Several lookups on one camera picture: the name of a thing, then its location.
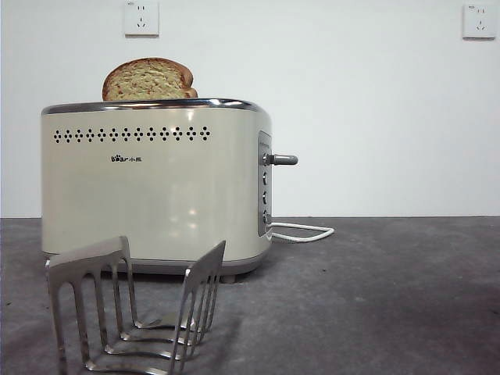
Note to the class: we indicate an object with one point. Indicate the cream two-slot toaster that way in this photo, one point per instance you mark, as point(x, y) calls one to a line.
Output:
point(156, 195)

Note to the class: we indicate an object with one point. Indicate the white wall socket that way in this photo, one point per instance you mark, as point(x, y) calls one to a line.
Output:
point(141, 17)
point(479, 21)

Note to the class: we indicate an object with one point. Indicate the brown-crusted bread slice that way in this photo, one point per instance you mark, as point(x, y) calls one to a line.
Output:
point(145, 80)

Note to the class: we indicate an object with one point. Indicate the grey toaster lever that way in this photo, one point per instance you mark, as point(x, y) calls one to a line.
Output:
point(285, 159)

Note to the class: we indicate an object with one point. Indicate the stainless steel toast rack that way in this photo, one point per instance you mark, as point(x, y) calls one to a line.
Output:
point(90, 254)

